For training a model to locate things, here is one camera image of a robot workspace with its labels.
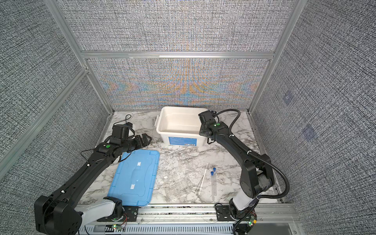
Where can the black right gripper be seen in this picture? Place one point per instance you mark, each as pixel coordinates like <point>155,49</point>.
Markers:
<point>201,130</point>

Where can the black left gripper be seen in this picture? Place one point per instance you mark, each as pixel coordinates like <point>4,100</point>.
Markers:
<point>146,142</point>

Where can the white plastic storage bin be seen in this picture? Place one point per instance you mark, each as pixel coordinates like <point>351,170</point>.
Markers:
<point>180,126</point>

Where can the blue capped test tube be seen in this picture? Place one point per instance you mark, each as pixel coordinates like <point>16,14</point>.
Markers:
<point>214,169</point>
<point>213,185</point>

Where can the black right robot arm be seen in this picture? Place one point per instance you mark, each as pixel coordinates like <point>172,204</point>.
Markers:
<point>256,174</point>

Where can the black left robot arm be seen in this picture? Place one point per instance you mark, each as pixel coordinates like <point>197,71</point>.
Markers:
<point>55,214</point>

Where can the blue plastic bin lid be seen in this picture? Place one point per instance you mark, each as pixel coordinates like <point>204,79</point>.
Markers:
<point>134,180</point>

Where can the clear glass stirring rod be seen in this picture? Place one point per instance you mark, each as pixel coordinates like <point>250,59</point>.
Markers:
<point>202,180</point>

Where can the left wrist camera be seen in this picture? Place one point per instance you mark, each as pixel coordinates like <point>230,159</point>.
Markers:
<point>121,131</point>

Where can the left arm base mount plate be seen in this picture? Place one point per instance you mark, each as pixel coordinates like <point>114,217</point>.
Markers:
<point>127,213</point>

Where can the aluminium mounting rail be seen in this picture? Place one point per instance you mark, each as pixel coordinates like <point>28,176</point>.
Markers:
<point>198,219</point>

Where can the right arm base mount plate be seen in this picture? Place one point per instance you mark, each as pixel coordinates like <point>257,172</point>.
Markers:
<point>223,213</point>

